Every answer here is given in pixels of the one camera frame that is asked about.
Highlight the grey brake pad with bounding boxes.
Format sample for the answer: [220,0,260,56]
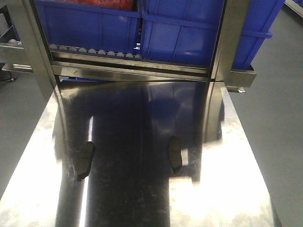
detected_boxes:
[168,136,182,173]
[74,141,96,181]

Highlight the blue plastic bin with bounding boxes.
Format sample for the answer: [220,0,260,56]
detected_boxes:
[35,0,142,54]
[141,0,284,70]

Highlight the stainless steel rack frame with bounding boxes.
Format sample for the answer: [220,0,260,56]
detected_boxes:
[0,0,256,101]

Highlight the right blue plastic bin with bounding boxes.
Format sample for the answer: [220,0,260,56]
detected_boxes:
[141,0,284,70]

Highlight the grey roller track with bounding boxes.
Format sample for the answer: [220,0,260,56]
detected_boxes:
[49,44,143,60]

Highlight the left blue plastic bin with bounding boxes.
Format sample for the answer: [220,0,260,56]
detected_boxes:
[35,0,142,54]

